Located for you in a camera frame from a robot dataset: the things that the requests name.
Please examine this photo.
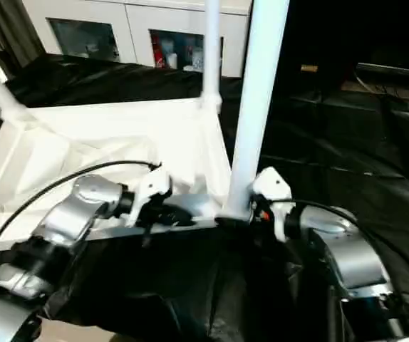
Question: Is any black work mat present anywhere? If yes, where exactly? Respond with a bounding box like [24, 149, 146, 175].
[0, 56, 409, 342]

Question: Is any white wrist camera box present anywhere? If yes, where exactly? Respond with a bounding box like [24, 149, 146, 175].
[125, 168, 173, 227]
[249, 167, 294, 243]

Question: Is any red bottle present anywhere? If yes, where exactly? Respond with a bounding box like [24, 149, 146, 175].
[150, 37, 165, 68]

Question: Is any white plastic table top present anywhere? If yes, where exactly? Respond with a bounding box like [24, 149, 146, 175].
[0, 96, 254, 254]

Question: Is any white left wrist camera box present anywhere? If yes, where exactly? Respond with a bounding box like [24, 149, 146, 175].
[125, 168, 173, 227]

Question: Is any black low cabinet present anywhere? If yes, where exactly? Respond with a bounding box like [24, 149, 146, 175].
[251, 0, 409, 97]

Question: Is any white display cabinet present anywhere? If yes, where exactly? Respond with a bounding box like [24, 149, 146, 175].
[21, 0, 254, 78]

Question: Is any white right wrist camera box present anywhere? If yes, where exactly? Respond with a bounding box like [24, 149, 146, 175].
[249, 167, 294, 243]

